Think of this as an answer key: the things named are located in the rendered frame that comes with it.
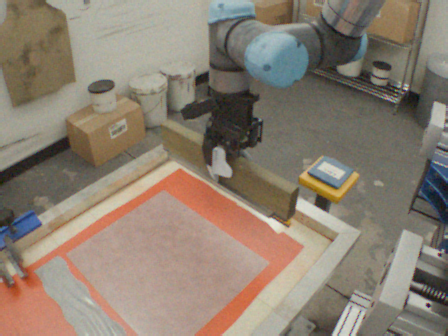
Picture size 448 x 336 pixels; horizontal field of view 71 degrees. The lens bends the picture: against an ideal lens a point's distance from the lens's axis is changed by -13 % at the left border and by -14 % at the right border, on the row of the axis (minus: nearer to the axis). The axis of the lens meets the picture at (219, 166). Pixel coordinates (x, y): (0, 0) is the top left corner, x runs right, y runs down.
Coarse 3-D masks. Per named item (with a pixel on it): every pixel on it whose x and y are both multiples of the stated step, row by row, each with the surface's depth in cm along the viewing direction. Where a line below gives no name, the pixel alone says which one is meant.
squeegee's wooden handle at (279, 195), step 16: (176, 128) 79; (176, 144) 80; (192, 144) 76; (192, 160) 79; (240, 160) 70; (240, 176) 70; (256, 176) 66; (272, 176) 66; (256, 192) 69; (272, 192) 65; (288, 192) 63; (272, 208) 67; (288, 208) 64
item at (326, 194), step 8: (304, 176) 96; (352, 176) 96; (304, 184) 96; (312, 184) 94; (320, 184) 93; (328, 184) 93; (344, 184) 93; (352, 184) 95; (320, 192) 93; (328, 192) 91; (336, 192) 91; (344, 192) 91; (320, 200) 101; (328, 200) 99; (336, 200) 90; (320, 208) 102; (328, 208) 103; (296, 320) 159; (304, 320) 158; (296, 328) 155; (304, 328) 155; (312, 328) 155
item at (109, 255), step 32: (160, 192) 91; (192, 192) 91; (96, 224) 82; (128, 224) 82; (160, 224) 82; (192, 224) 82; (64, 256) 74; (96, 256) 74; (128, 256) 75; (160, 256) 75; (0, 288) 66; (32, 288) 66; (96, 288) 68; (0, 320) 59; (32, 320) 61; (64, 320) 61
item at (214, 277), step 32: (224, 224) 82; (256, 224) 82; (192, 256) 75; (224, 256) 75; (256, 256) 75; (288, 256) 75; (128, 288) 68; (160, 288) 68; (192, 288) 69; (224, 288) 69; (256, 288) 69; (128, 320) 62; (160, 320) 63; (192, 320) 63; (224, 320) 63
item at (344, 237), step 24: (120, 168) 93; (144, 168) 95; (96, 192) 85; (48, 216) 78; (72, 216) 82; (312, 216) 79; (24, 240) 74; (336, 240) 73; (336, 264) 69; (312, 288) 64; (288, 312) 60
